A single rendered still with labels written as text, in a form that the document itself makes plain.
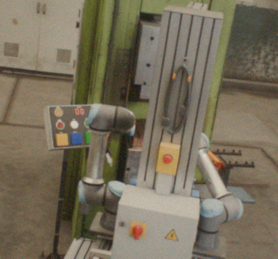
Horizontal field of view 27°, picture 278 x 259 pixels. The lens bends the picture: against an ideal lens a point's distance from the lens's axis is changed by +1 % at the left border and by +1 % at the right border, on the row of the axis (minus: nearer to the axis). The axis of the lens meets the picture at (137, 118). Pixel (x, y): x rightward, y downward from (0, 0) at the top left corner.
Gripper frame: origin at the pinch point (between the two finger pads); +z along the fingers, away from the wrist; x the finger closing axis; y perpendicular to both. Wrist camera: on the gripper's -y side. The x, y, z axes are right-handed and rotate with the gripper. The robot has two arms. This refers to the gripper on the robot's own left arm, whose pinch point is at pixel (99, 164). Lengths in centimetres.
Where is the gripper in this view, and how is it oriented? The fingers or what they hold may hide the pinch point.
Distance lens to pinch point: 356.2
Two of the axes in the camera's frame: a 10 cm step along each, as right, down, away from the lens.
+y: -1.5, 2.8, -9.5
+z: -1.4, 9.5, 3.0
